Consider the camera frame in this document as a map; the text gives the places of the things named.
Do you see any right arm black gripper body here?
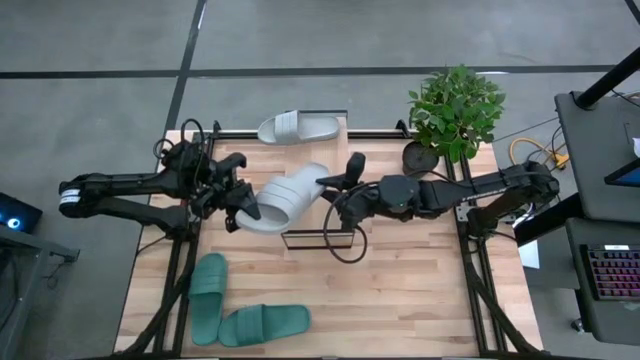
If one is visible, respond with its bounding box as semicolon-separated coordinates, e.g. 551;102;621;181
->
339;152;382;229

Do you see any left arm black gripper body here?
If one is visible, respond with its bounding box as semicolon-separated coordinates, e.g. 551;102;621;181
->
192;152;249;221

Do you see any light grey rubber slide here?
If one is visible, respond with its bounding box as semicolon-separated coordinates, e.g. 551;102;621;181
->
234;162;331;236
256;109;342;147

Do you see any teal green rubber slide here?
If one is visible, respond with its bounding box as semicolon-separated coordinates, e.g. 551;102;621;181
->
188;252;230;347
218;303;313;349

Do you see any green potted plant black pot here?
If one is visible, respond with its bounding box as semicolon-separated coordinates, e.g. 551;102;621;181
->
402;63;507;180

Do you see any white paper sheet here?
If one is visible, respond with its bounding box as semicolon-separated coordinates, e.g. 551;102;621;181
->
518;239;542;270

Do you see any dark metal cart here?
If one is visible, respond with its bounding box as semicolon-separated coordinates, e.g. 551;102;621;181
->
0;224;81;360

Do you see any black device with blue light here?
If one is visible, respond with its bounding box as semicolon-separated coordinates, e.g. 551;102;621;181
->
0;192;44;235

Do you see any backlit computer keyboard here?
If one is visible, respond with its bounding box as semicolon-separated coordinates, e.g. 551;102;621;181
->
579;243;640;302

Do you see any blue lit tablet screen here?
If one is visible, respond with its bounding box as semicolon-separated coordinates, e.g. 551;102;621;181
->
603;158;640;188

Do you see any dark grey keyboard desk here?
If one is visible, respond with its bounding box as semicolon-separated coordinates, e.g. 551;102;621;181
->
564;217;640;347

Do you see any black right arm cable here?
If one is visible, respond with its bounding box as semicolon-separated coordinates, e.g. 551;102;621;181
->
323;182;381;265

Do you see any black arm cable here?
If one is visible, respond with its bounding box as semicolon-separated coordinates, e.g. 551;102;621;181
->
323;182;381;265
152;118;207;161

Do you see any black aluminium rig frame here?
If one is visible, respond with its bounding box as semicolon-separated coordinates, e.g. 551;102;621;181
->
114;119;546;359

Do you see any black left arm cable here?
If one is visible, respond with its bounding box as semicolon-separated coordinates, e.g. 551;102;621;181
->
152;118;207;161

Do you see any yellow cable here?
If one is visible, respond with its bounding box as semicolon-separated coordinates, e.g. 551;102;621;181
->
508;137;570;179

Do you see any black round post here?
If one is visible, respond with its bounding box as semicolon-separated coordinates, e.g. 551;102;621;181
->
574;46;640;110

